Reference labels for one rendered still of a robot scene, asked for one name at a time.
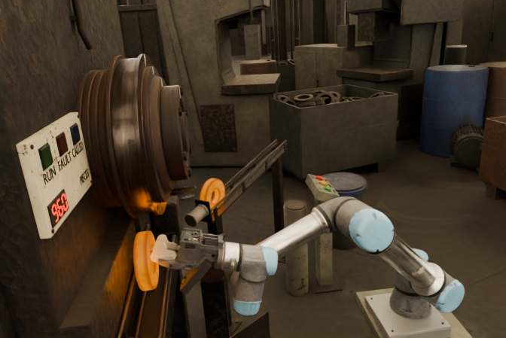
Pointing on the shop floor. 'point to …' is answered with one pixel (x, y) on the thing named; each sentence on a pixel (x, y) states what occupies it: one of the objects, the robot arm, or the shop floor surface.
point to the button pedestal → (322, 244)
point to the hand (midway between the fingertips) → (145, 254)
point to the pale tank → (289, 10)
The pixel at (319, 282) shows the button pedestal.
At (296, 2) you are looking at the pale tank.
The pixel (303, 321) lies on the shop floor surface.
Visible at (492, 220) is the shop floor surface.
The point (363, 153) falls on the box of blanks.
